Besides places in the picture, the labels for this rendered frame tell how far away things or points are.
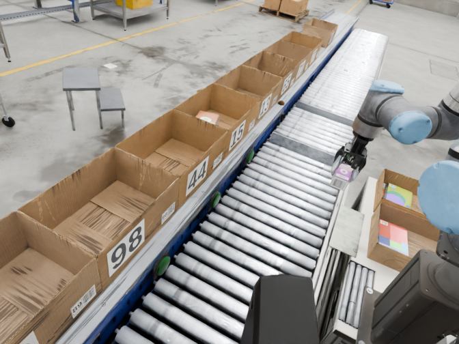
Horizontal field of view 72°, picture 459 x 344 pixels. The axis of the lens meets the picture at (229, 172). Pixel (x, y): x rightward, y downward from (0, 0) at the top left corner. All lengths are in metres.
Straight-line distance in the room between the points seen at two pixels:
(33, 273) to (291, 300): 0.93
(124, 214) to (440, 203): 0.95
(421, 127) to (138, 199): 0.95
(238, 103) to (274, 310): 1.58
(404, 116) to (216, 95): 1.14
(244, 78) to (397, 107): 1.36
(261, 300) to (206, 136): 1.24
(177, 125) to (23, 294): 0.90
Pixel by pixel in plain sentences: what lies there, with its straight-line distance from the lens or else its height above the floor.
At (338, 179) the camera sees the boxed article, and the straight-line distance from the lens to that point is 1.19.
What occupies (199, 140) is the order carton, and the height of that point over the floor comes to 0.93.
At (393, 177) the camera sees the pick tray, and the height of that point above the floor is 0.81.
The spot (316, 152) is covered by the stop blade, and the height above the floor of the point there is 0.79.
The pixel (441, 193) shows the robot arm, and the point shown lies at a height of 1.41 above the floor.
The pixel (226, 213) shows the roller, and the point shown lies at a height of 0.74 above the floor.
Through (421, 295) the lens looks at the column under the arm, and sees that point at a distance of 1.06.
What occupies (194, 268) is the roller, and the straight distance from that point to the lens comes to 1.24.
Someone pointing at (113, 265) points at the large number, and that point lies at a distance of 1.00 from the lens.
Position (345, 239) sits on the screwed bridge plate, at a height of 0.75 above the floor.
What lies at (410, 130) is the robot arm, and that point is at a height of 1.42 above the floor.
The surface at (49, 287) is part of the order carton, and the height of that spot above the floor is 0.89.
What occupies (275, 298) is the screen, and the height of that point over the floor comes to 1.55.
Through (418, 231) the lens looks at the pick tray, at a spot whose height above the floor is 0.78.
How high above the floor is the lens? 1.78
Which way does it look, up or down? 39 degrees down
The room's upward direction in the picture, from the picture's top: 12 degrees clockwise
